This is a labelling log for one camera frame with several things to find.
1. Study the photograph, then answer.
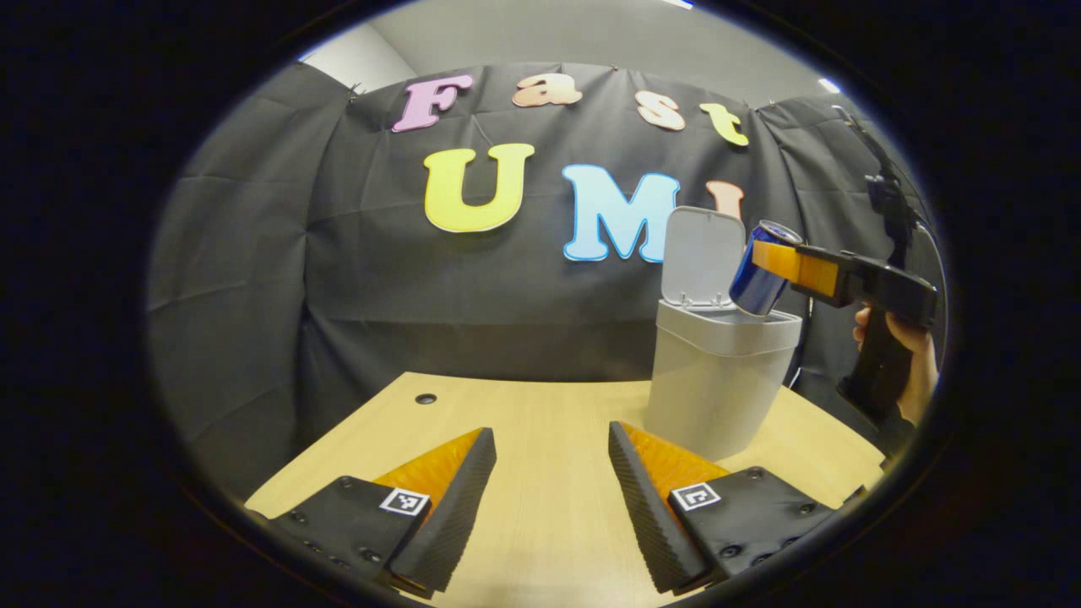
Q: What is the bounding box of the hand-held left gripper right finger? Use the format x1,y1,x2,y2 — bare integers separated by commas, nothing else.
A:
608,421,837,594

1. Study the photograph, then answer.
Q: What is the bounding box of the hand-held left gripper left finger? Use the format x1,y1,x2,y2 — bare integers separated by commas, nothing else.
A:
270,426,497,596

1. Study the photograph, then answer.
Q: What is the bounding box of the blue pop can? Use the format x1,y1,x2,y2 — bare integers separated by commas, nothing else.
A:
729,220,803,318

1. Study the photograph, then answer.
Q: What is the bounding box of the grey desktop garbage bin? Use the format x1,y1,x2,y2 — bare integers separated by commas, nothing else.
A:
644,206,803,463

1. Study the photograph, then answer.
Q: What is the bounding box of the wooden desktop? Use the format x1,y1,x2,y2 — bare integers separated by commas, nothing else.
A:
245,372,886,608

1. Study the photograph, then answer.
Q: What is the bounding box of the black backdrop cloth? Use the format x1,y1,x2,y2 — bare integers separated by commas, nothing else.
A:
148,61,947,499

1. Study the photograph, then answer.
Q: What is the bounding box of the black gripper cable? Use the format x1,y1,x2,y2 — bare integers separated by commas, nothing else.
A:
832,104,948,372

